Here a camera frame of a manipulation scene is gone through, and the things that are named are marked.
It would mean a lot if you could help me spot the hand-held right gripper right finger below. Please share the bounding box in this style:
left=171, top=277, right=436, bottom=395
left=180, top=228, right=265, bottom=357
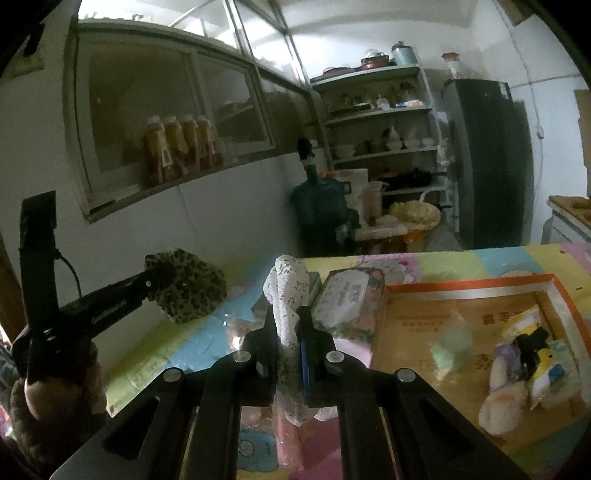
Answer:
left=297, top=305, right=531, bottom=480

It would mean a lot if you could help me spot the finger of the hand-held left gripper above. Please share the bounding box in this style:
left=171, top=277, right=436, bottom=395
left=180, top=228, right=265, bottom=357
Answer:
left=134, top=267, right=177, bottom=303

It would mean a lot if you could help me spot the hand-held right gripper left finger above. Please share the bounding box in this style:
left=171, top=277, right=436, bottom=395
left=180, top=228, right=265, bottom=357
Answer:
left=48, top=305, right=279, bottom=480

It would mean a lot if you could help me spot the leopard print cloth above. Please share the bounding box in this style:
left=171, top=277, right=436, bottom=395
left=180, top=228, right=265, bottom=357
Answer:
left=144, top=248, right=228, bottom=325

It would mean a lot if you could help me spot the floral wet wipes pack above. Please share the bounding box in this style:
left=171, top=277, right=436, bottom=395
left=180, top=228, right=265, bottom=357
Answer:
left=311, top=268, right=386, bottom=343

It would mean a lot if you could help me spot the white floral cloth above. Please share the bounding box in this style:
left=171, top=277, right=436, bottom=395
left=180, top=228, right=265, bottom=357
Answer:
left=262, top=254, right=311, bottom=428

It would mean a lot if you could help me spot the cardboard box with orange rim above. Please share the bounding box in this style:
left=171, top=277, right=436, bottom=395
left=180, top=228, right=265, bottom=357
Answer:
left=372, top=273, right=591, bottom=457

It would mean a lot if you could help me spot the mint green soft pack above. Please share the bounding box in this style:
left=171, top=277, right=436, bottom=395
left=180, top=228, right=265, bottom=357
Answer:
left=430, top=330, right=472, bottom=385

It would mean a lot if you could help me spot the black hair clip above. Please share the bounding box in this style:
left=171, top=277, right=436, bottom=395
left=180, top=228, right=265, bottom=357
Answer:
left=513, top=327, right=551, bottom=372

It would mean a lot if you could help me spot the yellow packet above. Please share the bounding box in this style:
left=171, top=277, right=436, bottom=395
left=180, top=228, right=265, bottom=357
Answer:
left=501, top=307, right=580, bottom=409

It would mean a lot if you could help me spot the person's left forearm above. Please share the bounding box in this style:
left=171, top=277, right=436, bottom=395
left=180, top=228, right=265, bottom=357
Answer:
left=0, top=383, right=112, bottom=476

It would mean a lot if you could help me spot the person's left hand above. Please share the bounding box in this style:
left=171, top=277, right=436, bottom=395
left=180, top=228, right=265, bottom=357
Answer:
left=24, top=342, right=100, bottom=416

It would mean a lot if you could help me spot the blue water jug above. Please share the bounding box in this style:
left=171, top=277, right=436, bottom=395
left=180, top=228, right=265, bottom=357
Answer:
left=290, top=137, right=361, bottom=257

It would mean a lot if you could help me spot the white plastic bag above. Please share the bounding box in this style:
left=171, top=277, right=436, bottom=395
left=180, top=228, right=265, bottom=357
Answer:
left=358, top=181, right=386, bottom=222

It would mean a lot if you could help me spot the black pan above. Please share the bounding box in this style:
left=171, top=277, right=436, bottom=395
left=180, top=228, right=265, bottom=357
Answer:
left=381, top=168, right=448, bottom=190

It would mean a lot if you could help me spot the row of white bowls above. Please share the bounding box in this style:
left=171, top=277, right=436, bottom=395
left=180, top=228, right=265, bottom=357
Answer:
left=332, top=127, right=437, bottom=158

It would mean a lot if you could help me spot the metal shelf rack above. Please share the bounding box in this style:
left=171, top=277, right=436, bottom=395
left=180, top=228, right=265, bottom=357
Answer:
left=310, top=65, right=451, bottom=217

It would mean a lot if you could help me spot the dark refrigerator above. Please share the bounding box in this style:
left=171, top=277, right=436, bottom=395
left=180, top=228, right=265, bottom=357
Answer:
left=443, top=78, right=536, bottom=250

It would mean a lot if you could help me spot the red pot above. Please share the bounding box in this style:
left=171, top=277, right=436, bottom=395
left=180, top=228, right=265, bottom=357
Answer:
left=360, top=50, right=391, bottom=70

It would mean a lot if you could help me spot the kitchen counter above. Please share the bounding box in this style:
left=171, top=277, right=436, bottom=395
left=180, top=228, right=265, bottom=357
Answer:
left=542, top=196, right=591, bottom=245

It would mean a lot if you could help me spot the teal enamel pot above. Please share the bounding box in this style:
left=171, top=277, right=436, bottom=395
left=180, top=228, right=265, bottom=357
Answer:
left=392, top=41, right=415, bottom=66

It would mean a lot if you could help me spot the glass jar with red lid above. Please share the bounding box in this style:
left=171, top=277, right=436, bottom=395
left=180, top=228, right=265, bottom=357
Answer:
left=441, top=52, right=462, bottom=80

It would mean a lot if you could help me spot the glass sliding window frame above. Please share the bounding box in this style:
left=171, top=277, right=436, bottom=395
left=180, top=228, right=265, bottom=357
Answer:
left=65, top=18, right=315, bottom=222

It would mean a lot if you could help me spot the cardboard sheet on wall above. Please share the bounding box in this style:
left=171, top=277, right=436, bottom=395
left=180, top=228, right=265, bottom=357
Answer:
left=574, top=89, right=591, bottom=169

